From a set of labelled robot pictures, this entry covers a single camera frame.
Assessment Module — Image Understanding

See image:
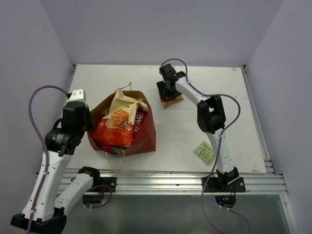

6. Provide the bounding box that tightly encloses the orange yellow candy packet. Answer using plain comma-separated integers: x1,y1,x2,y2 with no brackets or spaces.
160,95,184,109

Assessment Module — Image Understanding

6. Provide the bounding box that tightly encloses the pink REAL chips bag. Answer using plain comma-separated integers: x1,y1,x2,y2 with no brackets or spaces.
100,108,148,155

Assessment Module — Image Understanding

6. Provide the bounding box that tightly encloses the orange beige chips bag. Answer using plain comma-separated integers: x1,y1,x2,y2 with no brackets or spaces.
90,89,149,147

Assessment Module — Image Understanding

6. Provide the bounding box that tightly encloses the red paper bag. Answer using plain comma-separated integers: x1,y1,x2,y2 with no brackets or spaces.
87,82,156,174

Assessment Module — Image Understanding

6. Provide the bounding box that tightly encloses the green small sachet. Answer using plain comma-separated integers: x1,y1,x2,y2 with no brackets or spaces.
193,141,215,165

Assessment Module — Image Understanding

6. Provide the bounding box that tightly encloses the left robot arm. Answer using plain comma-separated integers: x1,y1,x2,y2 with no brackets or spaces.
11,101,101,234

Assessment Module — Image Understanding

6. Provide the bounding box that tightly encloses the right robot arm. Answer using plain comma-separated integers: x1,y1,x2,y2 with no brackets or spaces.
157,64,241,192

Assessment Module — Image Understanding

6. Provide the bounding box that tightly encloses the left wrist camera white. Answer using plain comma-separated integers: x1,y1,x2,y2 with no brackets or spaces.
67,89,86,103

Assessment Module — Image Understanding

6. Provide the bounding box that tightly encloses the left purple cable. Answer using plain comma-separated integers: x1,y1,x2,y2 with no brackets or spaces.
28,85,70,234

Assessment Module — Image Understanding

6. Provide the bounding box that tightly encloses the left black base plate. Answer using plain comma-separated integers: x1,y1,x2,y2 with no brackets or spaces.
84,176,117,195

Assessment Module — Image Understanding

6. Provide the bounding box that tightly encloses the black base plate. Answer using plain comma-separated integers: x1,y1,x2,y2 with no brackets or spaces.
204,175,246,193
84,176,117,195

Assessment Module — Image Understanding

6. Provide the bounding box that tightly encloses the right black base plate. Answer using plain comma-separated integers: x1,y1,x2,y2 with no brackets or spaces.
204,175,246,193

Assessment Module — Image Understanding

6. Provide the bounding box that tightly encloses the aluminium mounting rail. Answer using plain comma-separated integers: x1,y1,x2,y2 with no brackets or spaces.
100,170,288,195

